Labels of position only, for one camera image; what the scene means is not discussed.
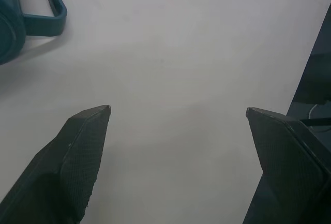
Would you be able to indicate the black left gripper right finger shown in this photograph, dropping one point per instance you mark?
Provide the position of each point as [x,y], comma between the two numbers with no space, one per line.
[282,162]

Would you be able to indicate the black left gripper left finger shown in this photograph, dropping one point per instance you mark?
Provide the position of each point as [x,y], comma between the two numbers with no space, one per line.
[75,162]

